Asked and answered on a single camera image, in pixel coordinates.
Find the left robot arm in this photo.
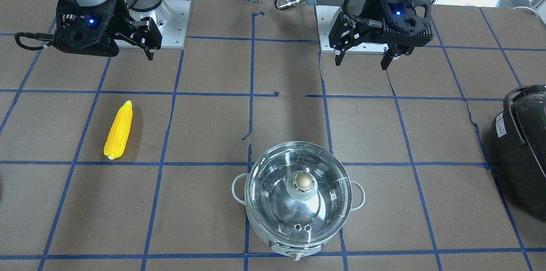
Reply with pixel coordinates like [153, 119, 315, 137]
[305, 0, 434, 70]

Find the glass pot lid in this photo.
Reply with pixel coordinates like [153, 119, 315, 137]
[245, 142, 353, 246]

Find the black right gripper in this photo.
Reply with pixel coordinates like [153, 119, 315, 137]
[52, 0, 163, 61]

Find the black appliance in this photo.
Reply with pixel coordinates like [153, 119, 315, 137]
[492, 85, 546, 221]

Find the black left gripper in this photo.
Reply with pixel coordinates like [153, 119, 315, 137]
[329, 0, 432, 70]

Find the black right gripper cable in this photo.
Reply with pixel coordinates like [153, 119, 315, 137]
[15, 32, 56, 51]

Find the yellow corn cob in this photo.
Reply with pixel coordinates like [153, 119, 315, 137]
[103, 100, 133, 160]

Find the metal cable connector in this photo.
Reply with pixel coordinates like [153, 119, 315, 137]
[275, 0, 305, 11]

